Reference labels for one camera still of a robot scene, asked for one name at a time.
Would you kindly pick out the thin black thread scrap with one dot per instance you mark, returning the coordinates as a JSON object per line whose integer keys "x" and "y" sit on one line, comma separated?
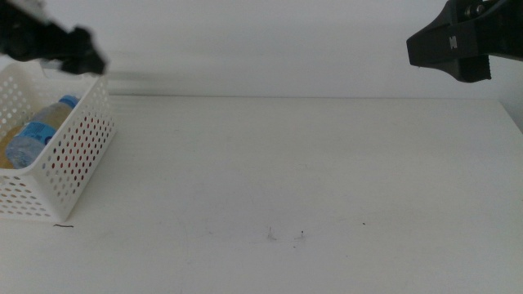
{"x": 64, "y": 225}

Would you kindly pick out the red soda can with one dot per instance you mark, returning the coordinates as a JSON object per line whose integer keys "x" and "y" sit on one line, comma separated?
{"x": 67, "y": 152}

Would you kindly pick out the white perforated plastic basket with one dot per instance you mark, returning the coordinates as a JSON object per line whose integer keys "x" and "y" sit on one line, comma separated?
{"x": 94, "y": 122}

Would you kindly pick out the blue-capped water bottle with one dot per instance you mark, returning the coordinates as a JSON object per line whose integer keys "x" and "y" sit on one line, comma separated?
{"x": 32, "y": 134}

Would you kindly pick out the yellow tea bottle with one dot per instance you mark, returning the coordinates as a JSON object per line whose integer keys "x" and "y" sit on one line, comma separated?
{"x": 5, "y": 153}

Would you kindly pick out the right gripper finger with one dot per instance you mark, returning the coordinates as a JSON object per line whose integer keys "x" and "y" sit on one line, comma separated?
{"x": 449, "y": 45}

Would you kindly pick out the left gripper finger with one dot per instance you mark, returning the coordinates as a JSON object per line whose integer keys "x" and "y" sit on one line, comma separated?
{"x": 83, "y": 53}

